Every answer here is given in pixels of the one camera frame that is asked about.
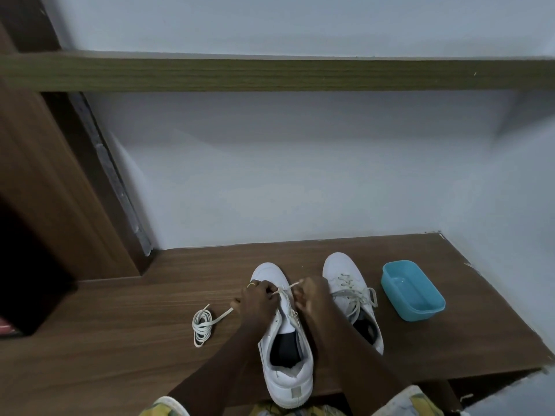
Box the person's right forearm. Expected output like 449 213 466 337
310 318 413 416

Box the person's right hand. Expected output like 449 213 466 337
295 276 335 326

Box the white sneaker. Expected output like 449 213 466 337
322 252 385 356
258 262 315 408

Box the cream shoelace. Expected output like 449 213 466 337
331 274 379 319
192 279 304 348

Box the wooden wall shelf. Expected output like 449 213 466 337
0 50 555 93

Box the blue plastic basket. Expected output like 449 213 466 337
381 260 447 322

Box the person's left hand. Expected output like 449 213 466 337
230 279 283 329

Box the person's left forearm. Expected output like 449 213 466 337
166 320 268 416

